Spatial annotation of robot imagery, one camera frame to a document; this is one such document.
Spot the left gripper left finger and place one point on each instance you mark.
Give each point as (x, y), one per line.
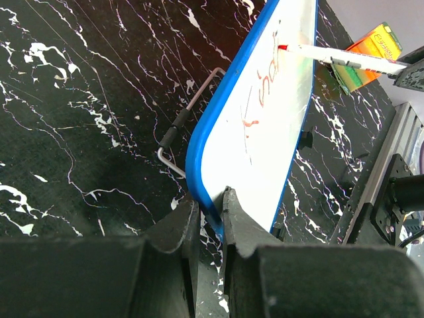
(151, 275)

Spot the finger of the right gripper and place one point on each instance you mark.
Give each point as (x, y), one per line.
(412, 77)

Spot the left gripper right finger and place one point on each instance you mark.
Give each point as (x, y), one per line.
(265, 277)

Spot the red capped whiteboard marker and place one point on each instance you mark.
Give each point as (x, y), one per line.
(347, 58)

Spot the blue framed whiteboard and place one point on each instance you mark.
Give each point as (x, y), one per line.
(248, 134)

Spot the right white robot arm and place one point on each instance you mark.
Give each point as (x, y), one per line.
(407, 192)

